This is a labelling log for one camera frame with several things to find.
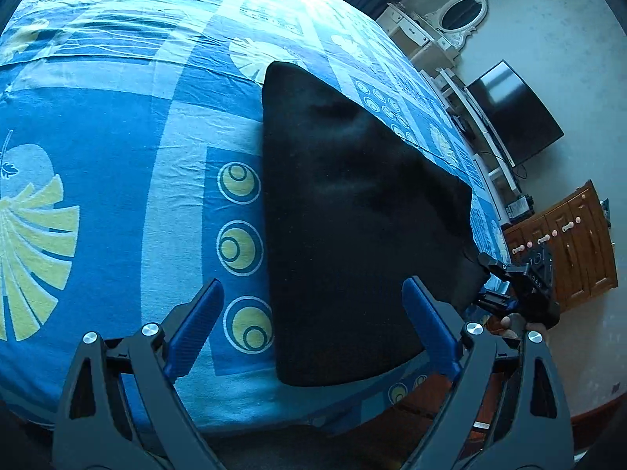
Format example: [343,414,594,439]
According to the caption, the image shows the black pants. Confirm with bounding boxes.
[261,61,488,387]

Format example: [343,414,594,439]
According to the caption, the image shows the person's right hand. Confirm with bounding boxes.
[500,313,548,348]

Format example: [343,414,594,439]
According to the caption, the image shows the brown wooden cabinet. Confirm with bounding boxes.
[504,181,618,312]

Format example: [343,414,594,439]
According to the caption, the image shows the white TV stand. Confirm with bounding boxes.
[420,68,521,226]

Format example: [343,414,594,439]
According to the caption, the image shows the black flat television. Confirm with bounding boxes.
[467,61,564,168]

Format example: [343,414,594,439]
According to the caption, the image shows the white dressing table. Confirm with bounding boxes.
[376,3,459,78]

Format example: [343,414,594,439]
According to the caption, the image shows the oval white framed mirror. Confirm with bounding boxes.
[424,0,488,51]

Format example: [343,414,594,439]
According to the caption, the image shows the blue patterned bed sheet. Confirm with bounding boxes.
[1,0,507,435]

